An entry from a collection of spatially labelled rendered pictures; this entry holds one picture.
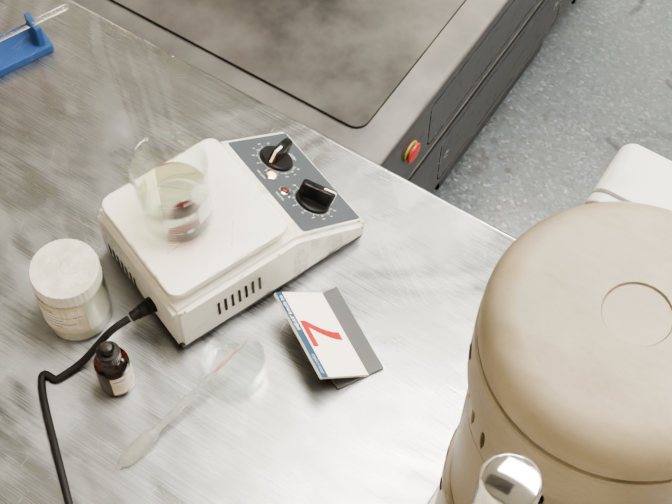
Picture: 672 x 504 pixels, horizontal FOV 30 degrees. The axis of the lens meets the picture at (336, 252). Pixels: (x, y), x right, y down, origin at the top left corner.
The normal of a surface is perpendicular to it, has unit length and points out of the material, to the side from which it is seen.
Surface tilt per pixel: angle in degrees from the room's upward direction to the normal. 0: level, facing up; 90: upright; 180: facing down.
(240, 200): 0
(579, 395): 5
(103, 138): 0
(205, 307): 90
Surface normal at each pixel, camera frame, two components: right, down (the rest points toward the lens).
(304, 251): 0.59, 0.70
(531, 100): 0.00, -0.51
